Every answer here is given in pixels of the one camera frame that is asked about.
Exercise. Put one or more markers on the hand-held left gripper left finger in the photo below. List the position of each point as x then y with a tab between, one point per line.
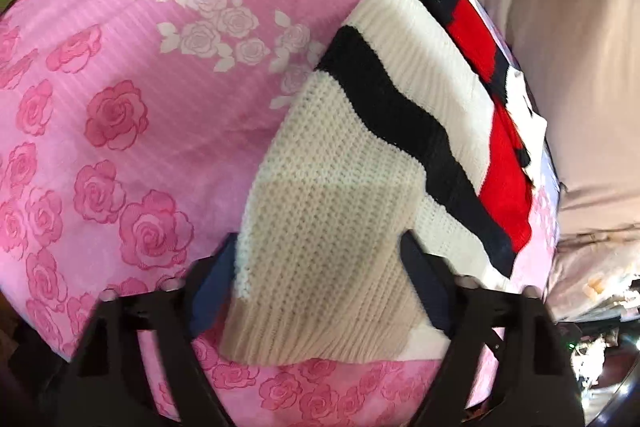
216	279

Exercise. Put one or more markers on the beige draped cloth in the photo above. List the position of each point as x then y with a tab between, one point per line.
575	57

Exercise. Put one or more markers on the pale crumpled cloth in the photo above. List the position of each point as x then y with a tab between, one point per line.
595	272

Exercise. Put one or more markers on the pink floral bedsheet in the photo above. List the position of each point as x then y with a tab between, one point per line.
150	57

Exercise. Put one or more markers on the cream striped knit sweater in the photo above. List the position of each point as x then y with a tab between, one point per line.
340	187

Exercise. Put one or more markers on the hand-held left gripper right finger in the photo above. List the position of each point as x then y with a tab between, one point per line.
419	268

